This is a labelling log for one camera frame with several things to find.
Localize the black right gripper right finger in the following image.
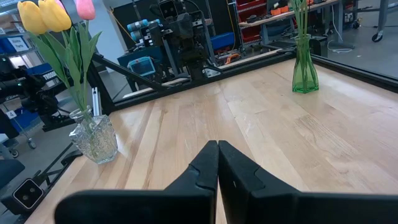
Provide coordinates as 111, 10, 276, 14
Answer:
218, 139, 398, 224

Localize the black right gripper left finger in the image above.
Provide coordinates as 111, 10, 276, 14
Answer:
53, 139, 220, 224

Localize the green glass vase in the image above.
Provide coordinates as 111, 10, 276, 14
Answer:
291, 33, 320, 94

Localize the yellow artificial tulip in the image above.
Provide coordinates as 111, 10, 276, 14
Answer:
17, 0, 90, 113
37, 0, 90, 113

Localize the clear cut-glass vase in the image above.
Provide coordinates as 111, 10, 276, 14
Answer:
68, 105, 119, 165

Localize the blue storage bin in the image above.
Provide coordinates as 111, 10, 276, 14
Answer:
210, 32, 236, 50

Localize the teal grey equipment cart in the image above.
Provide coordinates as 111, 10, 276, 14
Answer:
117, 18, 164, 82

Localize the red bin storage rack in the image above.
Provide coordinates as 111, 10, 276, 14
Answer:
235, 0, 270, 43

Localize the wooden workbench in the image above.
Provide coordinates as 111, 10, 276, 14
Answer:
238, 0, 345, 47

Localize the white label sign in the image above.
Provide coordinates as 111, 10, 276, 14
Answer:
7, 35, 30, 53

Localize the grey cart leg with caster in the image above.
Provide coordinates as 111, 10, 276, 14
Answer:
371, 0, 391, 44

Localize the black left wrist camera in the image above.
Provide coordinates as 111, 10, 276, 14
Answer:
158, 0, 179, 20

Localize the black aluminium table frame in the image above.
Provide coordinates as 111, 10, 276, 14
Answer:
30, 46, 398, 194

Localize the silver aluminium extrusion post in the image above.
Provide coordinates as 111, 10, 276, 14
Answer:
91, 86, 103, 116

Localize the black white depth camera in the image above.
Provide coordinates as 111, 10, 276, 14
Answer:
0, 177, 45, 216

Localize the white floor cable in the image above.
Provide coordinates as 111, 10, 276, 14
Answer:
326, 4, 355, 54

